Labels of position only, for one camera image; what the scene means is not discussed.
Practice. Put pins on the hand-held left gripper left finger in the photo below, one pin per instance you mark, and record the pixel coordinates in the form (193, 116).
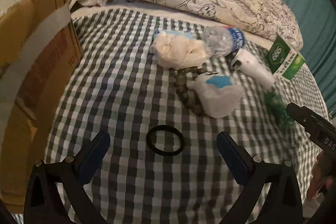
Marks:
(94, 158)

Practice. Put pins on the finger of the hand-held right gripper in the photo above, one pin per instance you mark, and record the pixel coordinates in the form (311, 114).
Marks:
(299, 113)

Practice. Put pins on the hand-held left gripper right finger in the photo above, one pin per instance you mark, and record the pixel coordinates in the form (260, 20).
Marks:
(233, 161)

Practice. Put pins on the brown cardboard box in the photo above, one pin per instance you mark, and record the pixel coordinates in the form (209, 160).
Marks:
(39, 69)

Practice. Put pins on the blue floral tissue pack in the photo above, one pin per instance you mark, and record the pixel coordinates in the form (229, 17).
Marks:
(178, 52)

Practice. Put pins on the person's right hand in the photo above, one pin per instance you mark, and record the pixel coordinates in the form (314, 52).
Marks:
(319, 176)

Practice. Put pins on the green and white carton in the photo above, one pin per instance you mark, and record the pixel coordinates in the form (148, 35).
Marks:
(282, 54)

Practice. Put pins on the white crumpled plastic bag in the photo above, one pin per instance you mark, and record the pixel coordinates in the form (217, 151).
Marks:
(218, 99)

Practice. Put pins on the white cylinder tube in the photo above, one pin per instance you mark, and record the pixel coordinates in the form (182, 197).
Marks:
(252, 64)

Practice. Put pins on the green checkered blanket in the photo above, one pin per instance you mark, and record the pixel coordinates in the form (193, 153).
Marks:
(118, 87)

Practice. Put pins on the clear plastic bottle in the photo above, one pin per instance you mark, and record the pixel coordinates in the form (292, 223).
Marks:
(220, 40)

